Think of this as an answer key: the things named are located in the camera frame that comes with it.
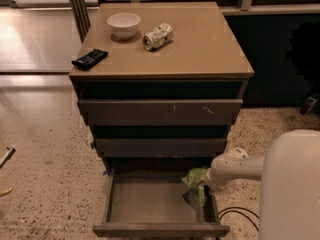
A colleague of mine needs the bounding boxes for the green rice chip bag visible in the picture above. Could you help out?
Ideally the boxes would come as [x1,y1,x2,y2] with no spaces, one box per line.
[182,168,207,206]

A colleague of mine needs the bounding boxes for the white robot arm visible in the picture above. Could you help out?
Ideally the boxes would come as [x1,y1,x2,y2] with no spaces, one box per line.
[204,129,320,240]

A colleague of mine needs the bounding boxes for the upper drawer front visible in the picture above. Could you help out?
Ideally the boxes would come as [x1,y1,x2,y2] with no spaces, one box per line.
[78,99,242,126]

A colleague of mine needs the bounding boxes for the brown drawer cabinet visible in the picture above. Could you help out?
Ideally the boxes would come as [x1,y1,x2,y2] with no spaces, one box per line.
[70,2,254,168]

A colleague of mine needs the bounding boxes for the middle drawer front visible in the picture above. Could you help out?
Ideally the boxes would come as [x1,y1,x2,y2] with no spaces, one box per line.
[94,138,227,158]

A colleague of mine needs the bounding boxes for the open bottom drawer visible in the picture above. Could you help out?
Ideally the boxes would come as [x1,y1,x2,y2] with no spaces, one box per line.
[93,166,230,238]

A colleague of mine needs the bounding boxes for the crushed silver green can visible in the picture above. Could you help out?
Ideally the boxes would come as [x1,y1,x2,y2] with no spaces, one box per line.
[142,23,174,51]

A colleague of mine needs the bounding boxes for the black snack bar packet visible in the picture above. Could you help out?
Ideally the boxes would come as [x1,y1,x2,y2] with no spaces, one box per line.
[72,49,108,70]

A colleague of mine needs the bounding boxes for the white ceramic bowl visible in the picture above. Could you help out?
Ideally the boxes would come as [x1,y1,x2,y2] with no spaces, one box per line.
[107,13,141,40]

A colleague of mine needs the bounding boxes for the metal object at left edge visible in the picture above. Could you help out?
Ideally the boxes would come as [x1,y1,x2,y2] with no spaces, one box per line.
[0,147,16,169]

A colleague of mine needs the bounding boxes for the yellow object at left edge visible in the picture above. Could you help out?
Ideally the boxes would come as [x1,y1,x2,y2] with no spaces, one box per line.
[0,187,13,197]

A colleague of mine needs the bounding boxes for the black floor cable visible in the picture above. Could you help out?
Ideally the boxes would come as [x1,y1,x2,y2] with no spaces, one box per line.
[218,206,260,232]

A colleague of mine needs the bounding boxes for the dark object by wall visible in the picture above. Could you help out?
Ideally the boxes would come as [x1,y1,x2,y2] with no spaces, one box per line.
[300,96,319,115]

